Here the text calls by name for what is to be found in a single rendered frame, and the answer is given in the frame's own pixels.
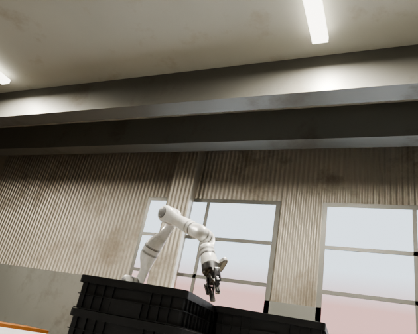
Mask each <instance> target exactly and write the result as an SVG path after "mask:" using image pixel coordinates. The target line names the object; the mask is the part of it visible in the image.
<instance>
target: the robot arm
mask: <svg viewBox="0 0 418 334"><path fill-rule="evenodd" d="M158 218H159V220H160V221H162V222H163V223H165V225H164V226H163V228H162V229H161V230H160V231H159V232H158V233H157V234H155V235H153V236H152V237H151V238H150V239H148V240H147V242H146V243H145V244H144V246H143V248H142V250H141V252H140V270H139V273H138V275H137V277H133V276H130V275H124V276H123V277H122V278H121V280H125V281H130V282H138V283H143V284H144V281H145V279H146V277H147V275H148V273H149V271H150V269H151V267H152V265H153V263H154V261H155V260H156V258H157V257H158V255H159V253H160V251H161V249H162V247H163V245H164V244H165V242H166V240H167V239H168V237H169V235H170V234H171V233H172V231H173V229H174V228H175V227H177V228H178V229H180V230H181V231H183V232H185V233H186V234H188V235H190V236H191V237H194V238H196V239H197V240H199V241H200V242H201V243H202V244H201V245H200V248H199V251H200V263H201V268H202V273H203V275H205V277H206V284H204V288H205V291H206V295H209V296H210V301H211V302H215V301H216V300H215V295H214V291H215V294H220V293H221V292H220V286H219V285H220V281H221V274H220V273H221V272H222V271H223V269H224V268H225V266H226V265H227V263H228V259H227V258H226V257H224V258H221V259H220V260H217V258H216V253H215V250H214V245H215V236H214V234H213V232H211V231H210V230H209V229H207V228H206V227H205V226H203V225H201V224H198V223H196V222H194V221H192V220H190V219H188V218H186V217H183V216H181V215H180V211H179V210H177V209H175V208H173V207H171V206H168V205H164V206H162V207H161V208H160V209H159V211H158ZM218 276H219V277H218ZM211 289H212V290H211Z"/></svg>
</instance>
